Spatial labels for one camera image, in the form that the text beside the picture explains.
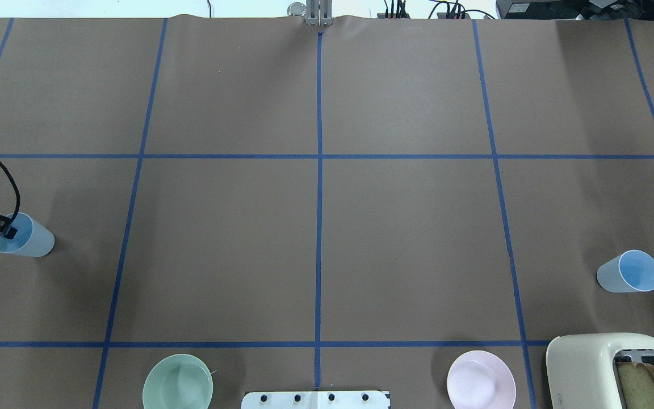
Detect pink plastic bowl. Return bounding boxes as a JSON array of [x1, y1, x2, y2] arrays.
[[446, 350, 517, 408]]

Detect light blue cup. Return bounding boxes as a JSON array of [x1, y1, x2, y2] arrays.
[[0, 212, 55, 258], [596, 249, 654, 293]]

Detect green plastic bowl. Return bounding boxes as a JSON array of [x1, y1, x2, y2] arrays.
[[142, 354, 215, 408]]

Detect black device at table edge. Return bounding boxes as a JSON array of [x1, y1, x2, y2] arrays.
[[496, 1, 654, 21]]

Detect black cables at table edge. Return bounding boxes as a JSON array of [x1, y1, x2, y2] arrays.
[[383, 0, 497, 20]]

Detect brown bread slice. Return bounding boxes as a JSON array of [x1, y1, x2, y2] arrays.
[[616, 362, 654, 408]]

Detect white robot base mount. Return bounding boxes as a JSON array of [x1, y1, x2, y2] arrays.
[[241, 390, 391, 408]]

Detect silver camera pole clamp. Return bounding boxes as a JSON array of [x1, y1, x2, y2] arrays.
[[287, 0, 334, 27]]

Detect cream white toaster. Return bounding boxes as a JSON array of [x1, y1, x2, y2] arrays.
[[546, 332, 654, 408]]

